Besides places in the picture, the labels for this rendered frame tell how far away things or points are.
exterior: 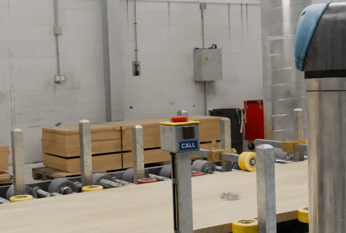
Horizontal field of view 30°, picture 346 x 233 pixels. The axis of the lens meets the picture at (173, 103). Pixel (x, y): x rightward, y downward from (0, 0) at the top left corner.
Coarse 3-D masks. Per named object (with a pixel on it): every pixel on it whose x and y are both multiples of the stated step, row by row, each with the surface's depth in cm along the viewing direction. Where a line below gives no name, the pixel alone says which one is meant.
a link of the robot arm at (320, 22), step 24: (312, 24) 108; (336, 24) 107; (312, 48) 109; (336, 48) 107; (312, 72) 110; (336, 72) 107; (312, 96) 110; (336, 96) 107; (312, 120) 111; (336, 120) 107; (312, 144) 111; (336, 144) 107; (312, 168) 111; (336, 168) 108; (312, 192) 111; (336, 192) 108; (312, 216) 111; (336, 216) 108
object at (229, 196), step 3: (222, 192) 223; (222, 195) 220; (225, 195) 221; (228, 195) 217; (231, 195) 219; (234, 195) 219; (237, 195) 218; (222, 198) 219; (225, 198) 218; (228, 198) 216; (231, 198) 216; (234, 198) 217; (237, 198) 217; (240, 198) 217
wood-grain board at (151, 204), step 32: (96, 192) 239; (128, 192) 236; (160, 192) 234; (192, 192) 232; (224, 192) 230; (256, 192) 228; (288, 192) 226; (0, 224) 193; (32, 224) 192; (64, 224) 190; (96, 224) 189; (128, 224) 187; (160, 224) 186; (224, 224) 184
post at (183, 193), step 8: (184, 152) 153; (184, 160) 153; (176, 168) 153; (184, 168) 153; (176, 176) 153; (184, 176) 153; (176, 184) 153; (184, 184) 153; (176, 192) 154; (184, 192) 153; (176, 200) 154; (184, 200) 153; (176, 208) 154; (184, 208) 153; (192, 208) 154; (176, 216) 154; (184, 216) 153; (192, 216) 154; (176, 224) 154; (184, 224) 153; (192, 224) 154; (176, 232) 154; (184, 232) 153; (192, 232) 154
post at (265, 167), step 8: (264, 144) 168; (256, 152) 168; (264, 152) 166; (272, 152) 167; (256, 160) 168; (264, 160) 166; (272, 160) 167; (256, 168) 169; (264, 168) 166; (272, 168) 167; (256, 176) 169; (264, 176) 166; (272, 176) 167; (256, 184) 169; (264, 184) 166; (272, 184) 167; (264, 192) 166; (272, 192) 167; (264, 200) 167; (272, 200) 168; (264, 208) 167; (272, 208) 168; (264, 216) 167; (272, 216) 168; (264, 224) 167; (272, 224) 168; (264, 232) 167; (272, 232) 168
